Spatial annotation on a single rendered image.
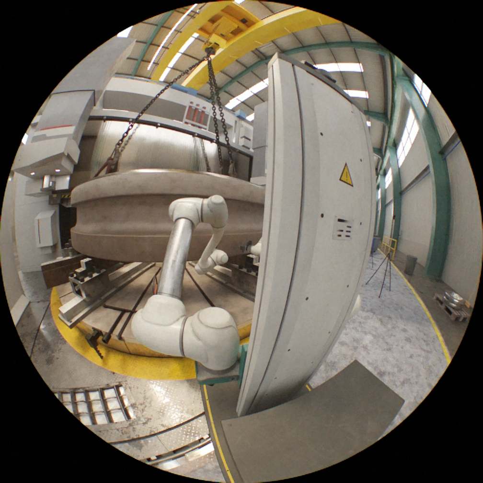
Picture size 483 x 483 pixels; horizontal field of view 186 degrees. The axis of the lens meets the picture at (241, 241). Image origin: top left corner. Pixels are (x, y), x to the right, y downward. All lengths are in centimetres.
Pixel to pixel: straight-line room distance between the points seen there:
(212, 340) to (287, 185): 42
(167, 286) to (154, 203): 117
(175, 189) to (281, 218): 132
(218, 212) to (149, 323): 58
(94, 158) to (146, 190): 345
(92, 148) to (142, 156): 159
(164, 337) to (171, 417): 100
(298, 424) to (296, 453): 10
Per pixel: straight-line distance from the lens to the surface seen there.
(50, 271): 301
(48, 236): 471
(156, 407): 147
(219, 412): 106
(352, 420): 62
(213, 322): 45
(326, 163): 31
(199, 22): 1086
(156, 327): 53
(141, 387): 158
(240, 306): 178
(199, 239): 151
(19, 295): 382
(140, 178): 156
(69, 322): 194
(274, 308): 27
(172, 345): 52
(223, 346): 47
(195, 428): 137
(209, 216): 77
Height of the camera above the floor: 135
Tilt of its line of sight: 10 degrees down
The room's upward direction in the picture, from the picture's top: 4 degrees clockwise
